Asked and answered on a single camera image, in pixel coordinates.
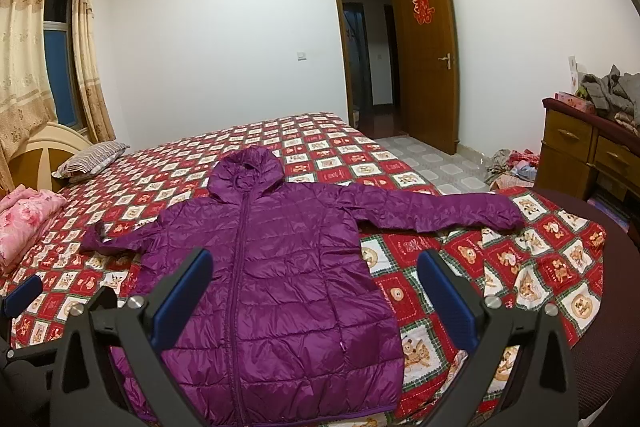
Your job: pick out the pink floral folded blanket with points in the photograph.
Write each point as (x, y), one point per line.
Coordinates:
(22, 221)

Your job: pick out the red checkered teddy bedspread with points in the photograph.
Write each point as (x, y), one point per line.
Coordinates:
(554, 257)

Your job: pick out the window with blue pane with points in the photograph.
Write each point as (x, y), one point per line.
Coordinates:
(58, 48)

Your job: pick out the brass door handle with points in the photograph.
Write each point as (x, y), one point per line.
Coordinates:
(447, 60)

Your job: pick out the cream wooden headboard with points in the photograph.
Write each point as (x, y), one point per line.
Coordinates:
(35, 161)

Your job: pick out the brown wooden door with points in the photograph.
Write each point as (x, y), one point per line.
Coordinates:
(429, 93)

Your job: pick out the red paper door decoration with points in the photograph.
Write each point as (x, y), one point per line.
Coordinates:
(423, 11)

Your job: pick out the grey clothes pile on dresser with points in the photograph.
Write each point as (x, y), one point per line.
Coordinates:
(614, 93)

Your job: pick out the purple hooded down jacket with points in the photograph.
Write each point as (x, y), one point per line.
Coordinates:
(292, 327)

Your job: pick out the clothes pile on floor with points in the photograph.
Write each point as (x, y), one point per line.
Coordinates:
(511, 168)

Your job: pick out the brown wooden dresser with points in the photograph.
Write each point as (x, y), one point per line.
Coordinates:
(593, 159)

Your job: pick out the striped grey pillow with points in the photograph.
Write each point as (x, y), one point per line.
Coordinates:
(90, 162)

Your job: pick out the beige left curtain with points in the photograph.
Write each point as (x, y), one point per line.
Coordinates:
(26, 97)

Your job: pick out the beige right curtain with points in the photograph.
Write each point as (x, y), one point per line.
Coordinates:
(100, 128)

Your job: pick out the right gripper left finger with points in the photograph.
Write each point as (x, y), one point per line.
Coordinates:
(148, 325)

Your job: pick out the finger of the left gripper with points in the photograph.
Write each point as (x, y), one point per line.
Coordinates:
(20, 298)

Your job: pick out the beige curtain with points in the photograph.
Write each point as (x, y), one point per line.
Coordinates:
(100, 128)
(26, 97)

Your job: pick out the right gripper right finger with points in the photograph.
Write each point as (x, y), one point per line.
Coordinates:
(541, 388)

